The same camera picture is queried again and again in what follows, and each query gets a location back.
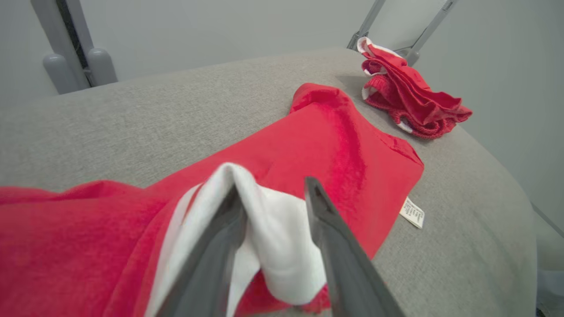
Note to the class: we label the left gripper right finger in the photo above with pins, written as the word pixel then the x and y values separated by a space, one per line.
pixel 348 268

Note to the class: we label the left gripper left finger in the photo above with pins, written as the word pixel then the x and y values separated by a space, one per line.
pixel 207 273

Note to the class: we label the red garment with white panel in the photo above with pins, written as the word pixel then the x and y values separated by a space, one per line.
pixel 330 145

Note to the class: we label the grey fabric sofa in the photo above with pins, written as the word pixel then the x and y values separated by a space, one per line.
pixel 176 114

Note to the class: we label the grey partition post with feet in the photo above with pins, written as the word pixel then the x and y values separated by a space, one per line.
pixel 101 66

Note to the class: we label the grey metal panel frame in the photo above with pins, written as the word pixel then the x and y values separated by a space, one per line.
pixel 367 22

